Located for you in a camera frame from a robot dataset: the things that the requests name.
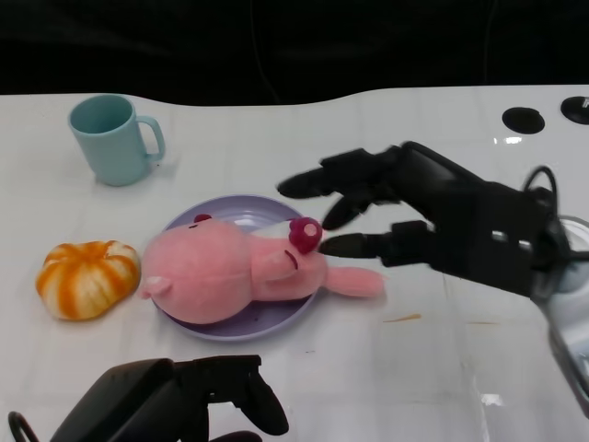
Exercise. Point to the orange white striped pumpkin toy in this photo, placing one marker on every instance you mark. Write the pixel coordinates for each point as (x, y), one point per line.
(85, 281)

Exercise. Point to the lavender plastic plate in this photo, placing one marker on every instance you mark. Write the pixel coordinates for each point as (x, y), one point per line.
(244, 207)

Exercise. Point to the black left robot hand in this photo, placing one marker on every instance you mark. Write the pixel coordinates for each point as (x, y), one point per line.
(147, 400)

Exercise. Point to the black round table grommet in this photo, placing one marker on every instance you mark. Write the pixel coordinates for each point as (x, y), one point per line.
(576, 109)
(523, 120)

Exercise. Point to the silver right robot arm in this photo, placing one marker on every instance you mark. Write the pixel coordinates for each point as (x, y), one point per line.
(573, 313)

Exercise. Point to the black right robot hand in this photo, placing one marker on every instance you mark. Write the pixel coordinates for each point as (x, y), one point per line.
(474, 216)

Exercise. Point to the pink plush beaver doll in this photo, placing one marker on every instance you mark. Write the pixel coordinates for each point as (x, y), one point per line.
(207, 267)

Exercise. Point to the light teal plastic mug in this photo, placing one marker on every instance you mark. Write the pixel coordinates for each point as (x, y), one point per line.
(115, 147)

